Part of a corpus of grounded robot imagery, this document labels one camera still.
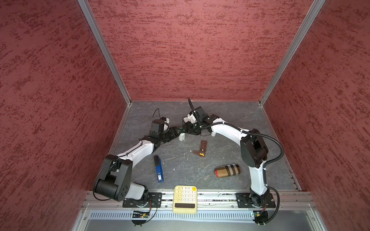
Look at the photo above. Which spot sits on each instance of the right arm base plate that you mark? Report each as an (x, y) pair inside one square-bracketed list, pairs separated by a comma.
[(245, 199)]

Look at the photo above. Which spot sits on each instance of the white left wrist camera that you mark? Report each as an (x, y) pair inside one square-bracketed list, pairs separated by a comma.
[(166, 122)]

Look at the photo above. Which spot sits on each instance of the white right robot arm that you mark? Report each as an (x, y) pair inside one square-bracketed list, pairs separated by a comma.
[(252, 145)]

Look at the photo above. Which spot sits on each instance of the aluminium corner post right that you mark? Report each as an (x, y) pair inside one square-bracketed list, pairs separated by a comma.
[(307, 22)]

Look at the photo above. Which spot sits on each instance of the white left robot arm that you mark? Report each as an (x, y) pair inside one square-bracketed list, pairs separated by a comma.
[(114, 180)]

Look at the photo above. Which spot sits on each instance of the yellow calculator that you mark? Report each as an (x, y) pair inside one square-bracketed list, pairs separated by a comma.
[(185, 199)]

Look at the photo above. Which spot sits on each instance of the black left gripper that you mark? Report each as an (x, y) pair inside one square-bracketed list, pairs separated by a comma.
[(174, 133)]

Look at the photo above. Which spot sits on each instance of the aluminium corner post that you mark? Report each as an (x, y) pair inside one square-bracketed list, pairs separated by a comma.
[(87, 11), (307, 22)]

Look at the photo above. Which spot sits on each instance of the brown weekly pill organizer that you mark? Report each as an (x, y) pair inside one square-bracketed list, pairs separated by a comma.
[(202, 149)]

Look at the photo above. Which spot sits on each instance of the green capped pill bottle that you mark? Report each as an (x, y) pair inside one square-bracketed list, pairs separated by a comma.
[(182, 137)]

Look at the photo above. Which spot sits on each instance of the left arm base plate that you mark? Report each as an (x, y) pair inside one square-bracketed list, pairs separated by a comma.
[(153, 199)]

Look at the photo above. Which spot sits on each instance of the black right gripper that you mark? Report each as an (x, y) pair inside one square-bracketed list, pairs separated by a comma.
[(188, 126)]

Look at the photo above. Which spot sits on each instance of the aluminium corner post left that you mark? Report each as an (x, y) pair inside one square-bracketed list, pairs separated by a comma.
[(87, 11)]

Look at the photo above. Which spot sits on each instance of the plaid checkered pouch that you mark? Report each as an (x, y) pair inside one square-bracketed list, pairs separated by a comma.
[(227, 170)]

